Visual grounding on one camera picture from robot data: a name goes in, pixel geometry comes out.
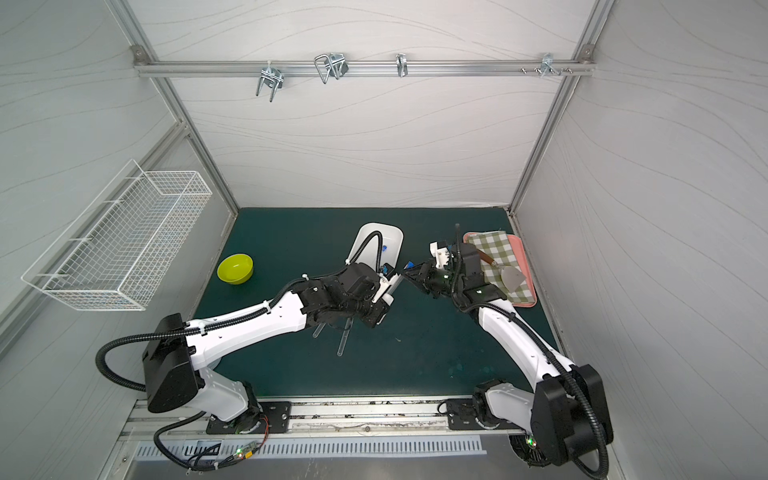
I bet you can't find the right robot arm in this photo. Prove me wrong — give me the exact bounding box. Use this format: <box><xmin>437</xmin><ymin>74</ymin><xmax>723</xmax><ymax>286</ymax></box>
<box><xmin>402</xmin><ymin>237</ymin><xmax>613</xmax><ymax>479</ymax></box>

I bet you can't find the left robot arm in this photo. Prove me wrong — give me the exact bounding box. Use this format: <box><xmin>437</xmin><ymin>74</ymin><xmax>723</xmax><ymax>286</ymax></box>
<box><xmin>95</xmin><ymin>223</ymin><xmax>404</xmax><ymax>434</ymax></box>

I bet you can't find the white rectangular tray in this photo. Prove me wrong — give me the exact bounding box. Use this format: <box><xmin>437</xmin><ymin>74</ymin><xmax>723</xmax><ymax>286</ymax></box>
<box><xmin>348</xmin><ymin>222</ymin><xmax>404</xmax><ymax>268</ymax></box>

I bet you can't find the green table mat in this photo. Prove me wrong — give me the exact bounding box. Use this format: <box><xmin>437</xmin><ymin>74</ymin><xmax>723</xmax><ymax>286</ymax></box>
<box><xmin>196</xmin><ymin>208</ymin><xmax>528</xmax><ymax>397</ymax></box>

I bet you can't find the green checkered cloth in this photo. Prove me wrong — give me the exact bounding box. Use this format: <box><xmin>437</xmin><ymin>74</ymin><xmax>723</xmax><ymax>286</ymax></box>
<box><xmin>467</xmin><ymin>230</ymin><xmax>536</xmax><ymax>304</ymax></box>

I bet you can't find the pink tray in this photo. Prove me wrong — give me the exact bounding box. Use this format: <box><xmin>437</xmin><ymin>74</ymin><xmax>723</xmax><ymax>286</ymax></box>
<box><xmin>461</xmin><ymin>232</ymin><xmax>539</xmax><ymax>309</ymax></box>

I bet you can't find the green bowl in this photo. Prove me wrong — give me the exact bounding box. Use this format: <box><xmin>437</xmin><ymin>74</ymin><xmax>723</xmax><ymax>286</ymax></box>
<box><xmin>216</xmin><ymin>253</ymin><xmax>254</xmax><ymax>285</ymax></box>

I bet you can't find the metal hook clamp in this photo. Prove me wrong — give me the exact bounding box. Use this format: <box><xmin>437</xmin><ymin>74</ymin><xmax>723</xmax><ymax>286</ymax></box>
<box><xmin>313</xmin><ymin>52</ymin><xmax>349</xmax><ymax>84</ymax></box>
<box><xmin>520</xmin><ymin>53</ymin><xmax>571</xmax><ymax>77</ymax></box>
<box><xmin>255</xmin><ymin>64</ymin><xmax>284</xmax><ymax>102</ymax></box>
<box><xmin>395</xmin><ymin>53</ymin><xmax>408</xmax><ymax>78</ymax></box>

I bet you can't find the white vent strip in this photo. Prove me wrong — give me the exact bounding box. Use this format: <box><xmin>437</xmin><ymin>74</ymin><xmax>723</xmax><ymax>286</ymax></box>
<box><xmin>134</xmin><ymin>435</ymin><xmax>487</xmax><ymax>461</ymax></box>

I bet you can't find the metal spatula wooden handle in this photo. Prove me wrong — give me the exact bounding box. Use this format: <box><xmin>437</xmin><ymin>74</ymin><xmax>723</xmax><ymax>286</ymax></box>
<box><xmin>478</xmin><ymin>251</ymin><xmax>526</xmax><ymax>292</ymax></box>

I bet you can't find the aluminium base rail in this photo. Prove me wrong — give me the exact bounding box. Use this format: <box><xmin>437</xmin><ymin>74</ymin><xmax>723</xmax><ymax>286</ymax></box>
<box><xmin>118</xmin><ymin>395</ymin><xmax>524</xmax><ymax>443</ymax></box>

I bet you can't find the white wire basket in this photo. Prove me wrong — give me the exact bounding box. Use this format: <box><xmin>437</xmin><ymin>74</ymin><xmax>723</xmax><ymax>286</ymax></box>
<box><xmin>21</xmin><ymin>160</ymin><xmax>212</xmax><ymax>312</ymax></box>

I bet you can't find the aluminium top rail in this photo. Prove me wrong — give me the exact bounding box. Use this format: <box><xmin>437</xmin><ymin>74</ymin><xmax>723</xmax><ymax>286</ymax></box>
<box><xmin>134</xmin><ymin>57</ymin><xmax>596</xmax><ymax>79</ymax></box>

